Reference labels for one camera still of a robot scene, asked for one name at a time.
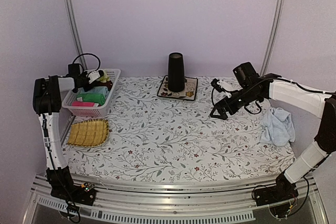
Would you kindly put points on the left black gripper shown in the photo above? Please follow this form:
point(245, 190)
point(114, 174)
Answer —
point(87, 88)

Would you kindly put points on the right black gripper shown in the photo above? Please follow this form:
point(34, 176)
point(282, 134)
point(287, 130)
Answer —
point(223, 104)

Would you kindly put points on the yellow-green patterned towel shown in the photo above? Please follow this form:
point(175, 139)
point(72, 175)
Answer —
point(104, 78)

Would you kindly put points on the light blue towel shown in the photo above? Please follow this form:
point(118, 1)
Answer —
point(278, 128)

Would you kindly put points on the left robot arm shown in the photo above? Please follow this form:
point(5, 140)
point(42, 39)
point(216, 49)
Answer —
point(47, 104)

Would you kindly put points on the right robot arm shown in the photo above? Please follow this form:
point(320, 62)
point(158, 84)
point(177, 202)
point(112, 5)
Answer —
point(307, 121)

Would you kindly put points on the pink rolled towel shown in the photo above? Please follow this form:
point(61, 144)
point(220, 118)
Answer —
point(83, 104)

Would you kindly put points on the green rolled towel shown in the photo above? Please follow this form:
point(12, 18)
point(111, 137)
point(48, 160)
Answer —
point(91, 97)

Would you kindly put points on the dark red rolled towel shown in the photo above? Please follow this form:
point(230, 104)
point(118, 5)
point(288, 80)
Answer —
point(108, 84)

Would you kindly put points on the white plastic basket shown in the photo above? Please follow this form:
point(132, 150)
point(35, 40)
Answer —
point(98, 111)

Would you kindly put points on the woven bamboo tray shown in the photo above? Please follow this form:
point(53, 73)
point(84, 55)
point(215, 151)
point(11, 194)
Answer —
point(89, 133)

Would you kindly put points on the black tall cup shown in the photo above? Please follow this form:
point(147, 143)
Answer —
point(176, 72)

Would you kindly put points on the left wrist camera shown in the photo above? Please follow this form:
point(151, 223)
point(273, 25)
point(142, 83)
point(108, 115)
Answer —
point(95, 75)

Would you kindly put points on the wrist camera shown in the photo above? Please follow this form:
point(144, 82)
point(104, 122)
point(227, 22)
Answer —
point(222, 86)
point(95, 75)

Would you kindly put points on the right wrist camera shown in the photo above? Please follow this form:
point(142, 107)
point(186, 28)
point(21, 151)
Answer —
point(222, 86)

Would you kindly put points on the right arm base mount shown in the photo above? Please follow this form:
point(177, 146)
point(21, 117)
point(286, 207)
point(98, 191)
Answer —
point(264, 195)

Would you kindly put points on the left aluminium post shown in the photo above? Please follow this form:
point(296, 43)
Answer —
point(73, 26)

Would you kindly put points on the aluminium post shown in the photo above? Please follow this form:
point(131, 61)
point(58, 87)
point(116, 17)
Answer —
point(73, 26)
point(272, 36)

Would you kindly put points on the right aluminium post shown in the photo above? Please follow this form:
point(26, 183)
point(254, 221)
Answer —
point(272, 36)

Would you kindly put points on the aluminium front rail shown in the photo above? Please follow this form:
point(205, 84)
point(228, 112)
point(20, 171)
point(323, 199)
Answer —
point(230, 201)

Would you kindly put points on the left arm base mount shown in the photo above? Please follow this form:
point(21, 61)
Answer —
point(74, 193)

